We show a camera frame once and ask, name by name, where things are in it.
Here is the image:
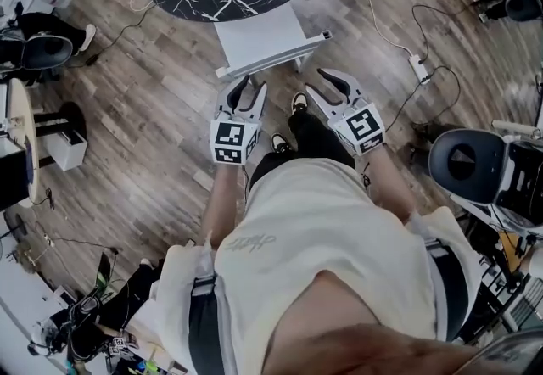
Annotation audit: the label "person's face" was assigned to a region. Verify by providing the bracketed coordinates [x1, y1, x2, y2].
[262, 270, 480, 375]

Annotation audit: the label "white power cable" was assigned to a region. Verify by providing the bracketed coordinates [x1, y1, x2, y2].
[320, 0, 413, 59]

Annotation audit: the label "black box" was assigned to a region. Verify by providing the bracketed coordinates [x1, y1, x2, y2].
[0, 148, 31, 212]

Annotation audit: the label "person's eyeglasses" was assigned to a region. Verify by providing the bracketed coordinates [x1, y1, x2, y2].
[464, 328, 543, 375]

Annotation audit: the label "white box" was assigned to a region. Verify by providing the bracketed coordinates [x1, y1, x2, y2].
[42, 129, 89, 172]

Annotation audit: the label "black harness strap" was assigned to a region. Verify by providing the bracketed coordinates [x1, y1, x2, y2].
[423, 239, 466, 343]
[188, 275, 226, 375]

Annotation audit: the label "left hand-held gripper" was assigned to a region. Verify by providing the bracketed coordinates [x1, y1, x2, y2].
[210, 75, 268, 166]

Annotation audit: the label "white power strip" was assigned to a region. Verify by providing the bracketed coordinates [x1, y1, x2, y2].
[407, 53, 431, 87]

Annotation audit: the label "person's right shoe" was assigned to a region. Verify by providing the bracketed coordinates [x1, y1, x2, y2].
[290, 92, 309, 115]

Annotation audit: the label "round beige side table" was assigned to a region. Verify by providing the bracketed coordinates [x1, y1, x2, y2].
[6, 77, 88, 210]

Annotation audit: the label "white coiled cable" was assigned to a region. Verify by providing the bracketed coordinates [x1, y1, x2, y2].
[129, 0, 159, 14]

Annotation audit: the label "person's right forearm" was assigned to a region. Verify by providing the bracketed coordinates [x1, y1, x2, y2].
[364, 143, 419, 224]

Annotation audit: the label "person's left shoe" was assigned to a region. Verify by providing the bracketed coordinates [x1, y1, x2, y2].
[270, 132, 293, 154]

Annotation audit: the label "person's black trousers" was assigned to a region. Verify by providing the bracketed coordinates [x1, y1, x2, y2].
[249, 109, 356, 192]

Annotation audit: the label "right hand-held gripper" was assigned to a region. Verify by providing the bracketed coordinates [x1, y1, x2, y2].
[305, 68, 387, 156]

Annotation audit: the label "person's left forearm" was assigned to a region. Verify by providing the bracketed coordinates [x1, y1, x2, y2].
[202, 160, 247, 249]

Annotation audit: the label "black power cable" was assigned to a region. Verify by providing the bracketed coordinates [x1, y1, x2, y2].
[411, 3, 480, 64]
[417, 65, 462, 126]
[383, 82, 423, 135]

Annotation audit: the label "person's shoe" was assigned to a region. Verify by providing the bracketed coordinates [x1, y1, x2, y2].
[290, 92, 309, 115]
[270, 132, 293, 154]

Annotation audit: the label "person's cream t-shirt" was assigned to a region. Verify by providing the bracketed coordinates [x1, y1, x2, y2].
[150, 156, 483, 375]

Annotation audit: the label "white wooden chair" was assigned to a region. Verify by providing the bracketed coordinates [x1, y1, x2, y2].
[213, 3, 334, 80]

